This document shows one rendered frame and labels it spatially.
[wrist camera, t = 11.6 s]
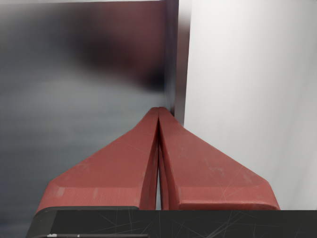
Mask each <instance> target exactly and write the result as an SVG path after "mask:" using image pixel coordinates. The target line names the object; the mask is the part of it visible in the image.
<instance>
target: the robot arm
mask: <svg viewBox="0 0 317 238"><path fill-rule="evenodd" d="M158 169H159V184H160V200H161V210H156V199H157V184H158ZM25 238H317V210H281V209H280V207H279V204H278V202H277V199H276V197H275V194H274V192H273V190H272V188H271V186H270V184H269V182H268V181H267V180H265V179H264V178H262V177H261V176H259V175H258V174H256V173H255V172H253V171H251V170H250V169H248V168H246V167H245V166H243V165H242V164H240V163H239V162H237V161H235V160H234V159H232V158H231V157H229V156H228V155H226V154H224V153H223V152H221V151H220V150H218V149H216V148H215V147H213V146H212V145H210V144H209V143H207V142H205V141H204V140H202V139H201V138H199V137H197V136H196V135H194V134H193V133H191V132H190V131H188V130H187V129H185V128H184V127H183V126H182V125H181V124H180V123H179V122H178V121H177V120H176V119H175V117H174V116H173V115H172V114H171V113H170V112H169V111H168V110H167V108H165V107H152V108H151V109H150V110H149V111H148V112H147V113H146V114H145V116H144V117H143V118H142V119H141V120H140V121H139V122H138V124H137V125H136V126H135V127H134V128H132V129H131V130H130V131H128V132H126V133H125V134H123V135H122V136H120V137H119V138H117V139H116V140H114V141H113V142H111V143H109V144H108V145H106V146H105V147H103V148H101V149H100V150H98V151H97V152H95V153H94V154H92V155H90V156H89V157H87V158H86V159H84V160H83V161H81V162H79V163H78V164H76V165H75V166H73V167H72V168H70V169H68V170H67V171H65V172H64V173H62V174H61V175H59V176H57V177H56V178H54V179H53V180H51V181H50V182H49V183H48V185H47V187H46V188H45V191H44V193H43V195H42V198H41V201H40V203H39V205H38V208H37V210H36V213H35V215H34V218H33V221H32V223H31V225H30V228H29V230H28V233H27V235H26V237H25Z"/></svg>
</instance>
